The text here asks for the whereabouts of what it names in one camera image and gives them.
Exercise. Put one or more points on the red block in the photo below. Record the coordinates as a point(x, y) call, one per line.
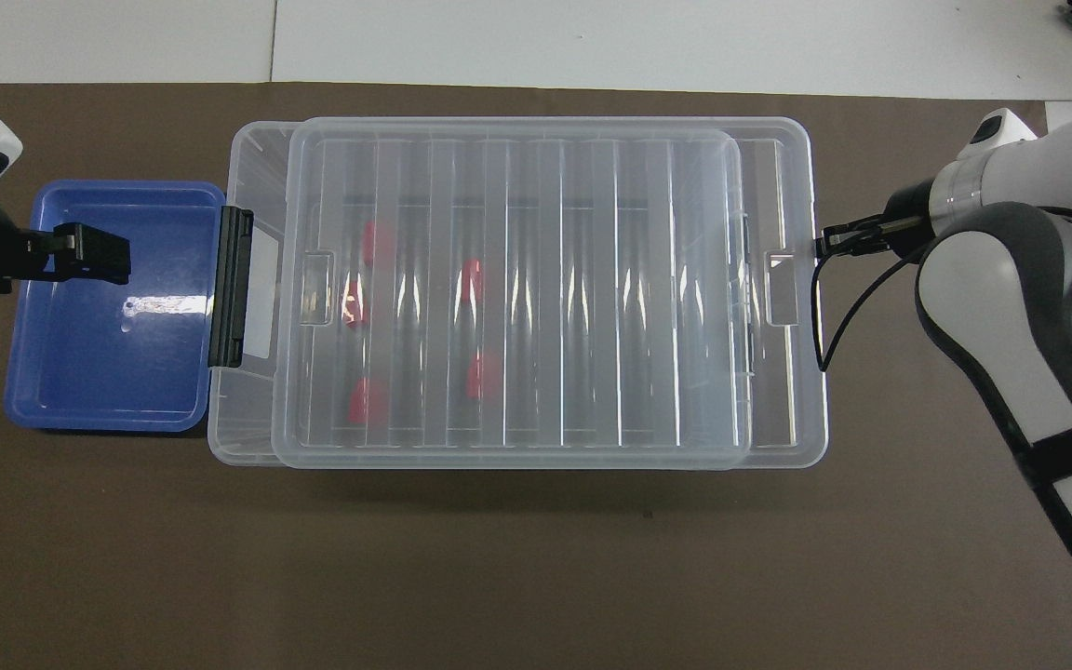
point(471, 279)
point(483, 377)
point(368, 400)
point(378, 244)

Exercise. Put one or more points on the clear ribbed box lid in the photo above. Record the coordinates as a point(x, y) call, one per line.
point(261, 409)

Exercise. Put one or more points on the black box latch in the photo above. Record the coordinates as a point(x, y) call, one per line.
point(231, 288)

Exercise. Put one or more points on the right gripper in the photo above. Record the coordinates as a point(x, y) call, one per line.
point(908, 219)

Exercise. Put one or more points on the blue plastic tray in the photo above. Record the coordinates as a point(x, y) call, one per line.
point(99, 363)

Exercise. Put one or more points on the clear ribbed plastic lid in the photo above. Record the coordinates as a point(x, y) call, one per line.
point(783, 409)

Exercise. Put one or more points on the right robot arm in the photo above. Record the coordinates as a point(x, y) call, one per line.
point(1048, 372)

